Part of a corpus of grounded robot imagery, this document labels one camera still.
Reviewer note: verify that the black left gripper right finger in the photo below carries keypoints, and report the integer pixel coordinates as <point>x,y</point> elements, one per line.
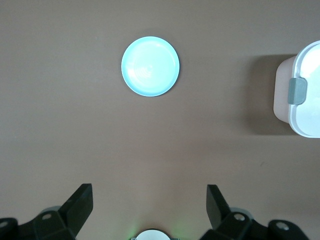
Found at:
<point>220,215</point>

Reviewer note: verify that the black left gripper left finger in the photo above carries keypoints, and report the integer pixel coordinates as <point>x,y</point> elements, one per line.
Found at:
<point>72,212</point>

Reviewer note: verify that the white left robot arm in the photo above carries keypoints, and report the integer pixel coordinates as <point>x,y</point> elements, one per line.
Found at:
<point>155,235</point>

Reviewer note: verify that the white lidded storage box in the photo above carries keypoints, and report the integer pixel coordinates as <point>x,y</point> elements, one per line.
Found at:
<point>305,115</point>

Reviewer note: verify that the light blue round plate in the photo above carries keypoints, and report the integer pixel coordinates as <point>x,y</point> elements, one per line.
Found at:
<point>150,66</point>

